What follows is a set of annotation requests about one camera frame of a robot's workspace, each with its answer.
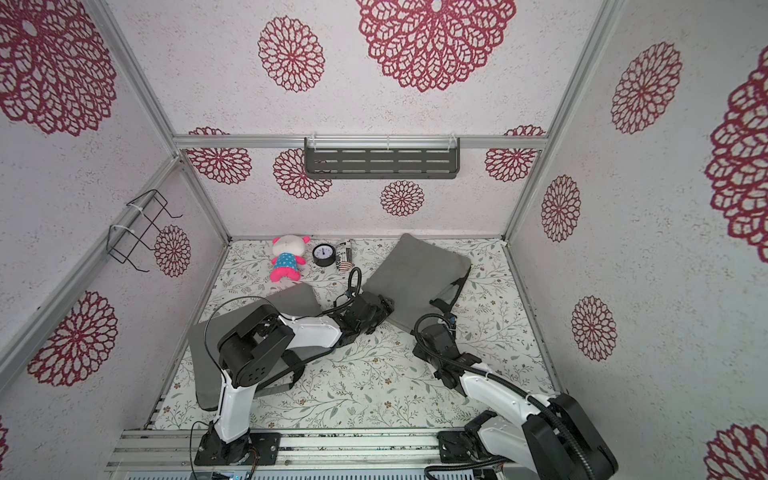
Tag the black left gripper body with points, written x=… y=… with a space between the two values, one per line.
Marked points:
x=385 y=310

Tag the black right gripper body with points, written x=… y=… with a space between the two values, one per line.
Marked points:
x=445 y=321

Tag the grey laptop bag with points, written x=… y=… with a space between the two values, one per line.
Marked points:
x=419 y=278
x=250 y=344

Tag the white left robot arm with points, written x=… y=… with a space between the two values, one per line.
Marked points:
x=224 y=442

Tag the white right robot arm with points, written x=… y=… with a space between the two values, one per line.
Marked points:
x=553 y=438

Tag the flag patterned can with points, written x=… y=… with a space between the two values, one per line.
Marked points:
x=344 y=256

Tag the black round gauge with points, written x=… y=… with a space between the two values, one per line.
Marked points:
x=324 y=255

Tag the pink white plush toy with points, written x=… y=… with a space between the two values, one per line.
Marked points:
x=287 y=257

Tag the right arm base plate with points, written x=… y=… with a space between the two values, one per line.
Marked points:
x=460 y=447

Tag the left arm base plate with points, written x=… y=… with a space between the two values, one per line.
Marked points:
x=262 y=448

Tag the dark grey wall shelf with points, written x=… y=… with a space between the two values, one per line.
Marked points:
x=385 y=159

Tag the black wire wall rack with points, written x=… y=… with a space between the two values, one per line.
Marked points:
x=124 y=239

